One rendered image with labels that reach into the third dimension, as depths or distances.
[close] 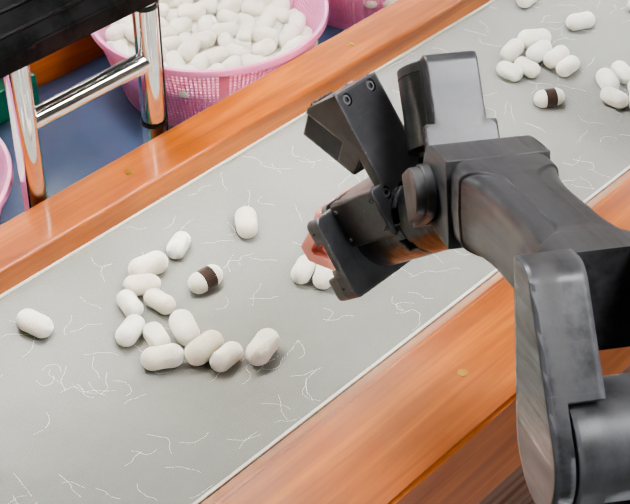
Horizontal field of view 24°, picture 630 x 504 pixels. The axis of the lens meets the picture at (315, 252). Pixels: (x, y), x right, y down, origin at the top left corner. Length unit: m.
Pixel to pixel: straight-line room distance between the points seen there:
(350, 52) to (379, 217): 0.56
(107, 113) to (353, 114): 0.66
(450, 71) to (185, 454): 0.37
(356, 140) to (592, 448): 0.38
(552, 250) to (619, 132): 0.78
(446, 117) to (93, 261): 0.46
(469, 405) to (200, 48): 0.65
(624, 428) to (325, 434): 0.45
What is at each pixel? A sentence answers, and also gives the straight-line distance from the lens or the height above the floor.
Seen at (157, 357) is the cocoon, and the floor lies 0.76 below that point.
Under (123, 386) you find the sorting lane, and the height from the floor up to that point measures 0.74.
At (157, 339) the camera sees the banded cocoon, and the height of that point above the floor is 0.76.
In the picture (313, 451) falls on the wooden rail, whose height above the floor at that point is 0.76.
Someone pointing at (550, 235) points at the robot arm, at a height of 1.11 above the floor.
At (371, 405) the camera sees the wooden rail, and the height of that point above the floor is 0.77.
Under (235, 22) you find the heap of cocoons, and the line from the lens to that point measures 1.67.
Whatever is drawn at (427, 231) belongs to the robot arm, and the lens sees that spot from 0.99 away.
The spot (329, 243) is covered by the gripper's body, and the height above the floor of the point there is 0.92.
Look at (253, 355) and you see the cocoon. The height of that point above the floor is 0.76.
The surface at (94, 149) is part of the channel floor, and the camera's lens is 1.58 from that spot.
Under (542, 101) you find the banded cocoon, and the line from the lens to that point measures 1.52.
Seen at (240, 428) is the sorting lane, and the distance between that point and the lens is 1.16.
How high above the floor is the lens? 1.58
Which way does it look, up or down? 39 degrees down
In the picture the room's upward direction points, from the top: straight up
